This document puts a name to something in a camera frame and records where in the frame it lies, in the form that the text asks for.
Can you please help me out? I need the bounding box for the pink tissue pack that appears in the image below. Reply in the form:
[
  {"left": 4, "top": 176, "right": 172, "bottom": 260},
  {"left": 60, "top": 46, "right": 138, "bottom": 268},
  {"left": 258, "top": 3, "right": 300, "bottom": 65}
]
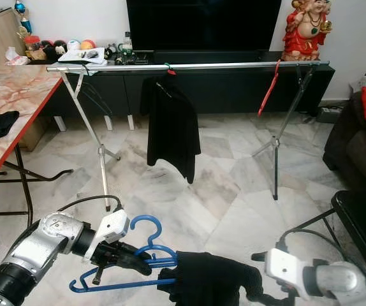
[{"left": 6, "top": 46, "right": 31, "bottom": 66}]

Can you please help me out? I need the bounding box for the black garment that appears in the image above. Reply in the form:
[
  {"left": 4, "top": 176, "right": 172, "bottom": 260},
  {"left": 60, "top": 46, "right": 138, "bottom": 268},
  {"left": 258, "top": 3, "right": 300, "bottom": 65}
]
[{"left": 157, "top": 250, "right": 286, "bottom": 306}]

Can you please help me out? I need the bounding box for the black shirt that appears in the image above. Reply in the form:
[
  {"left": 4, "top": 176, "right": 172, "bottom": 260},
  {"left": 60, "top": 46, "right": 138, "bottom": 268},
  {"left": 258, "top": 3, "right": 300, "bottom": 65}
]
[{"left": 140, "top": 75, "right": 201, "bottom": 184}]

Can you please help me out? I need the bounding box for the black chair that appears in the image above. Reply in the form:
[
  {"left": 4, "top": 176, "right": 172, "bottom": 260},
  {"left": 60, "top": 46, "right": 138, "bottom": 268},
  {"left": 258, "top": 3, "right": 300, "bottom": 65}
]
[{"left": 291, "top": 190, "right": 366, "bottom": 268}]

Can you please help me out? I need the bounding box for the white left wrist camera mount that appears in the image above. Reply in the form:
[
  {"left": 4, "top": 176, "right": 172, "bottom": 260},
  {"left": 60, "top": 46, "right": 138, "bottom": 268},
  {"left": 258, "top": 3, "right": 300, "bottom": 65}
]
[{"left": 84, "top": 210, "right": 131, "bottom": 259}]

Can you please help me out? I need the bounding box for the steel clothes rack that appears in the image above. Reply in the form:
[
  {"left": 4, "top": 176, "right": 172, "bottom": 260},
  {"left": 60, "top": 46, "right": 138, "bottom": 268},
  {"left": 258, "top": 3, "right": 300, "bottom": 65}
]
[{"left": 46, "top": 61, "right": 330, "bottom": 212}]

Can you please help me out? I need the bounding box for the gold blue trophy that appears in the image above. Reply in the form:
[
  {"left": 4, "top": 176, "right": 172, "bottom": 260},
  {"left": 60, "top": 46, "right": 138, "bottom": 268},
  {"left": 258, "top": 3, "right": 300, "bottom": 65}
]
[{"left": 14, "top": 0, "right": 34, "bottom": 34}]

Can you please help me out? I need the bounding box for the dark sofa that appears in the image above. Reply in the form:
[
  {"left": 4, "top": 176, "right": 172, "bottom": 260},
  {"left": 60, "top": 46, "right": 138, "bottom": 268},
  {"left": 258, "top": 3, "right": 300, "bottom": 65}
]
[{"left": 323, "top": 86, "right": 366, "bottom": 192}]

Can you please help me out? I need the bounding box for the stack of papers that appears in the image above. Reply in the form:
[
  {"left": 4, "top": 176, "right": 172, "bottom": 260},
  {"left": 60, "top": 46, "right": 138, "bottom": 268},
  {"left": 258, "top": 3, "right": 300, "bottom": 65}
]
[{"left": 57, "top": 48, "right": 107, "bottom": 64}]

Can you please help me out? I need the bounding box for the red plastic hanger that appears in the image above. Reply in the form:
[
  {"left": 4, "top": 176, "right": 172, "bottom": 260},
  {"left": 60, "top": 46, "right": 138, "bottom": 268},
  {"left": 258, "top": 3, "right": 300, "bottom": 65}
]
[{"left": 257, "top": 60, "right": 281, "bottom": 118}]

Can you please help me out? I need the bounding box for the black flat screen television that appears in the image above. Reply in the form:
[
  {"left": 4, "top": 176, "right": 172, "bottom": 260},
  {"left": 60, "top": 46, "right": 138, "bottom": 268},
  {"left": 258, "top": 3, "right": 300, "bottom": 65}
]
[{"left": 126, "top": 0, "right": 281, "bottom": 52}]

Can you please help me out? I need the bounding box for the black tv console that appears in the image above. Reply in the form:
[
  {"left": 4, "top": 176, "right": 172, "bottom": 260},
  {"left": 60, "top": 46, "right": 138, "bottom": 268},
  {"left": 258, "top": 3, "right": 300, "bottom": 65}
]
[{"left": 46, "top": 50, "right": 335, "bottom": 119}]

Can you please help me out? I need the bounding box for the black mouse plush toy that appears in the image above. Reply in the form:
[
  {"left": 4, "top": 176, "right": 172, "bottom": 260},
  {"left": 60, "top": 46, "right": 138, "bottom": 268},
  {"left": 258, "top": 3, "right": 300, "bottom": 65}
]
[{"left": 41, "top": 40, "right": 69, "bottom": 61}]

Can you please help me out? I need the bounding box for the marble table with red edge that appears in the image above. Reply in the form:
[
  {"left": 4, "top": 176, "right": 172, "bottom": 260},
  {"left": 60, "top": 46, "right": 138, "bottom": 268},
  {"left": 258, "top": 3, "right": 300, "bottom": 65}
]
[{"left": 0, "top": 64, "right": 75, "bottom": 221}]

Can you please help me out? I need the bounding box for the red laughing buddha statue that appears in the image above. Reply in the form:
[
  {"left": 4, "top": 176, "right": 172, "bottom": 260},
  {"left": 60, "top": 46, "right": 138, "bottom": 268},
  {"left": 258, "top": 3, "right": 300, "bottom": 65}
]
[{"left": 282, "top": 0, "right": 333, "bottom": 62}]

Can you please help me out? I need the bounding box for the blue plastic hanger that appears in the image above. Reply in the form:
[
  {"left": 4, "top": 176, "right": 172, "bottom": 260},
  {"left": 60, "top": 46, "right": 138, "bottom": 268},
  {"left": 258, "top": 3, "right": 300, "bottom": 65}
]
[{"left": 68, "top": 214, "right": 180, "bottom": 294}]

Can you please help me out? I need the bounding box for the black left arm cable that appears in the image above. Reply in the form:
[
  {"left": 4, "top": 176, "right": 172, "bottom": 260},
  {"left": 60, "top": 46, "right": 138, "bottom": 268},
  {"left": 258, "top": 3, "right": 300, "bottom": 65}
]
[{"left": 59, "top": 194, "right": 123, "bottom": 214}]

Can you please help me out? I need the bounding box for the black soundbar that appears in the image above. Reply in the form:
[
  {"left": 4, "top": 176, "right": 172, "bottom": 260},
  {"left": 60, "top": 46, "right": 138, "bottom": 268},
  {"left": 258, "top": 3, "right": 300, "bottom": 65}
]
[{"left": 152, "top": 50, "right": 273, "bottom": 64}]

